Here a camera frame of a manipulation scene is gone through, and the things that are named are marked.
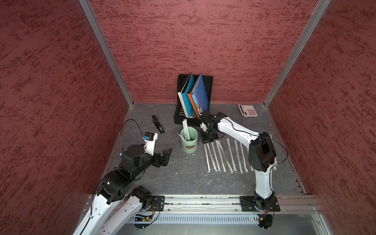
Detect thirteenth straw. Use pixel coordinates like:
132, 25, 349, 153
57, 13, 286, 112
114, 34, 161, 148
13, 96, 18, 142
204, 144, 211, 173

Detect twelfth straw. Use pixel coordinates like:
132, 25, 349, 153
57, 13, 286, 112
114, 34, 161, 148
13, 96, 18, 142
273, 158, 278, 170

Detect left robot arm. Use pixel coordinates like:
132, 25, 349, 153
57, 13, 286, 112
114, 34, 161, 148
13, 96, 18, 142
74, 144, 173, 235

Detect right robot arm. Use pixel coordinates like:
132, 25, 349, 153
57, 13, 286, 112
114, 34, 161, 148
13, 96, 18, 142
200, 111, 277, 212

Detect wrapped straws in cup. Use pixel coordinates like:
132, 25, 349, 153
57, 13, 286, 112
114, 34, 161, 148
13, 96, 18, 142
179, 119, 191, 141

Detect orange book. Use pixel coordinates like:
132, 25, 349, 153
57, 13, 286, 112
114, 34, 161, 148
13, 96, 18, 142
188, 93, 200, 118

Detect green cup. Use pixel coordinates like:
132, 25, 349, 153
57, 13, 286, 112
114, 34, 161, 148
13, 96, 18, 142
180, 126, 198, 154

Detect blue folder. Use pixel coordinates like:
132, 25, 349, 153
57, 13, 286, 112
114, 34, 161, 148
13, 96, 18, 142
190, 74, 210, 115

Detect black file organizer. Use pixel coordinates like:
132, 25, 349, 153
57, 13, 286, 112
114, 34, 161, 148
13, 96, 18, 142
174, 73, 213, 126

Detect black stapler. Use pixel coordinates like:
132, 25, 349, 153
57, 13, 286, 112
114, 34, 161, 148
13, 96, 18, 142
152, 115, 165, 134

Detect teal book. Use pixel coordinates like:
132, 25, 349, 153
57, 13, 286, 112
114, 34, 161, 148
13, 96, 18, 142
183, 73, 195, 118

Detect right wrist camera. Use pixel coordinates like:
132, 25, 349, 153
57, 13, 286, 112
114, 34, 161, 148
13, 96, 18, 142
200, 122, 207, 132

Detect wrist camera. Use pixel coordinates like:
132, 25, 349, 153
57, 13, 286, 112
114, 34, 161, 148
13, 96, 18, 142
143, 132, 158, 156
200, 122, 207, 132

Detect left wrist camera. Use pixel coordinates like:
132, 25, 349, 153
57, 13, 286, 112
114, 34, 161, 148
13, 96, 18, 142
143, 132, 158, 156

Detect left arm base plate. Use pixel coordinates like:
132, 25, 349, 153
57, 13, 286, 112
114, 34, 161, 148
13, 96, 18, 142
146, 195, 165, 212

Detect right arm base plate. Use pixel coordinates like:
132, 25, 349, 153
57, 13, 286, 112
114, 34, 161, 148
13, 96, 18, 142
240, 195, 281, 212

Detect aluminium front rail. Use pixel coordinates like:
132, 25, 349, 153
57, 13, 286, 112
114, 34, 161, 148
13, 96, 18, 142
83, 193, 322, 214

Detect right aluminium corner post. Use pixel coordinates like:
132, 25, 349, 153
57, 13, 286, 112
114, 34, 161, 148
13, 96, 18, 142
263, 0, 331, 109

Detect aluminium corner post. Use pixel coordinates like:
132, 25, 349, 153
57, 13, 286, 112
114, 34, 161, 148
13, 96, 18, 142
79, 0, 134, 108
263, 0, 331, 109

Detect left aluminium corner post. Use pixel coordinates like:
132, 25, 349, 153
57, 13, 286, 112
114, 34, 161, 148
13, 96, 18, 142
79, 0, 134, 108

